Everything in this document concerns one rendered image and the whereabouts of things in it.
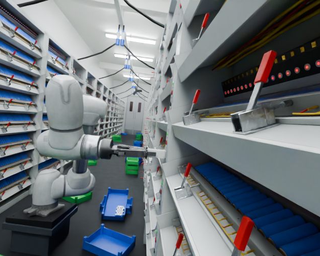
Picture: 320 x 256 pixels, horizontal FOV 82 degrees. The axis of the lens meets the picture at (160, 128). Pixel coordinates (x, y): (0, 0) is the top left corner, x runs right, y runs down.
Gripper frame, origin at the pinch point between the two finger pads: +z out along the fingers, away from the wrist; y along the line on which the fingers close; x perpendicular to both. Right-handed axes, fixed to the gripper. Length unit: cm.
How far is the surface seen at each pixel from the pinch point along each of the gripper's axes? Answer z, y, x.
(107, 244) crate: -22, -63, -80
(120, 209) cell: -18, -97, -72
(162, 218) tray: 4.3, 5.0, -22.2
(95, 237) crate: -32, -69, -80
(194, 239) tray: 4.6, 39.1, -6.9
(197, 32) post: 9.2, 4.5, 44.4
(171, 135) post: 4.2, 4.6, 7.8
